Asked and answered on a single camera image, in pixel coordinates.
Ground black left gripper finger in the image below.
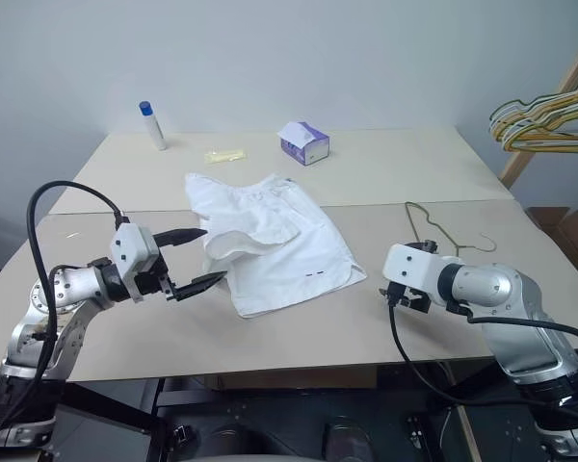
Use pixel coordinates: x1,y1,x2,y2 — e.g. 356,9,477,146
152,227,209,249
172,270,228,302

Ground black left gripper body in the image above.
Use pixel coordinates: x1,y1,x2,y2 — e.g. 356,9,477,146
134,254,177,301

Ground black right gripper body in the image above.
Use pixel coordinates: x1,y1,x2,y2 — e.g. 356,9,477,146
380,282,434,315

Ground thin wire clothes hanger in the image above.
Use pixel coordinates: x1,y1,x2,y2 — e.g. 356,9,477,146
404,200,497,259

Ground white garment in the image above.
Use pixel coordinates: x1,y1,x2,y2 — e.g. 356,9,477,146
183,172,369,319

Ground clear yellowish plastic packet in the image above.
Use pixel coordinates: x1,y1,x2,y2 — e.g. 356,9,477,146
204,147,249,165

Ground white bottle with blue cap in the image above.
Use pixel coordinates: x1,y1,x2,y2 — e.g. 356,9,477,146
138,99,169,152

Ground light wooden strip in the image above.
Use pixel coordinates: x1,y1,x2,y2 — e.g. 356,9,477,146
455,403,481,462

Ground black flat panel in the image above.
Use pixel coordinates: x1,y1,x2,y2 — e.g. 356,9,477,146
41,402,168,462

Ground dark rounded shape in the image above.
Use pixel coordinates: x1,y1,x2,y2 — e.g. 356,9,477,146
321,417,373,462
205,423,252,462

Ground purple and white tissue box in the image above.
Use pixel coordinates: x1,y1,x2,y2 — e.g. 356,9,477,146
277,120,331,167

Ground dark brown cardboard box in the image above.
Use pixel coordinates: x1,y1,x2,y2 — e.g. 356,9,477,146
524,206,578,271

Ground wooden clothes rack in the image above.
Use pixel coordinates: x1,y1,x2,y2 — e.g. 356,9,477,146
499,38,578,189

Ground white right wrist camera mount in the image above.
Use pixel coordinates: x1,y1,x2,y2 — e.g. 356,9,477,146
382,243,444,302

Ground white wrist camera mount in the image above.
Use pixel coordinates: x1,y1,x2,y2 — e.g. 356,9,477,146
382,243,444,302
109,223,163,303

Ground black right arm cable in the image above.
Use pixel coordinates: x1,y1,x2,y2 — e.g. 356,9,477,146
387,295,578,420

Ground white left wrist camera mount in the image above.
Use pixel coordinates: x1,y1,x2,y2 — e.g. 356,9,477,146
109,223,163,303

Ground bunch of wire hangers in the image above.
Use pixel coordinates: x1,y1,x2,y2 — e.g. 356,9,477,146
490,101,578,141

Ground green wire hanger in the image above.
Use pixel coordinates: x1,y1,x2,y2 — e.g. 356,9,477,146
488,91,578,127

